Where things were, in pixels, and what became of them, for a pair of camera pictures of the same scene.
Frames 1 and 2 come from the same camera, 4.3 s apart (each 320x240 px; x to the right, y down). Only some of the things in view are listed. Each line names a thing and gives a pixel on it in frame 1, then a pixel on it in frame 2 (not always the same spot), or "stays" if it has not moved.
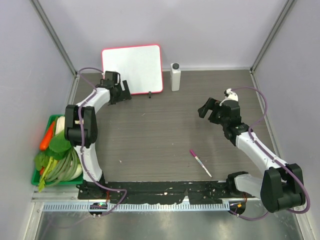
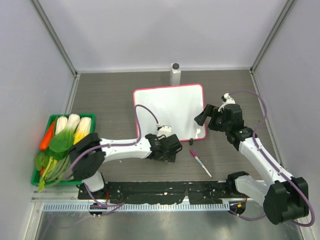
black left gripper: [125, 95] -> [168, 156]
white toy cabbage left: [60, 124] stays
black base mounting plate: [157, 192] stays
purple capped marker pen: [192, 152] stays
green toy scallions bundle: [57, 171] stays
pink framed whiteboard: [140, 66] -> [176, 106]
